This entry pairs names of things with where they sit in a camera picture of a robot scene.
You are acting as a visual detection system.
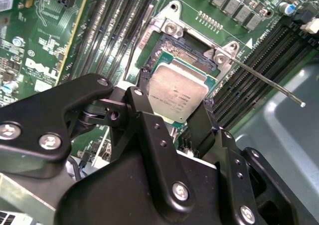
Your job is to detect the metal socket cover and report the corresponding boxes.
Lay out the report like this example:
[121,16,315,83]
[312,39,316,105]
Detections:
[123,2,157,83]

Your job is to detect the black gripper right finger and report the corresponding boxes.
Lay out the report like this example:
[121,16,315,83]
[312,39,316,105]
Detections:
[187,99,299,225]

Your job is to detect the silver square CPU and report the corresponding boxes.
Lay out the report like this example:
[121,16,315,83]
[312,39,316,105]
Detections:
[146,51,219,125]

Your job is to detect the wire locking lever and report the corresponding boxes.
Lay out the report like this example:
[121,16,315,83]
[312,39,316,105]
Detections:
[233,57,306,108]

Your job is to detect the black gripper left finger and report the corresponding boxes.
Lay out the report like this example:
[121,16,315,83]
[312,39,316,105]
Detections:
[0,67,194,210]

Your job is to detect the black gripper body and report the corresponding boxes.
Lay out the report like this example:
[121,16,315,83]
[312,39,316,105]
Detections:
[53,147,240,225]

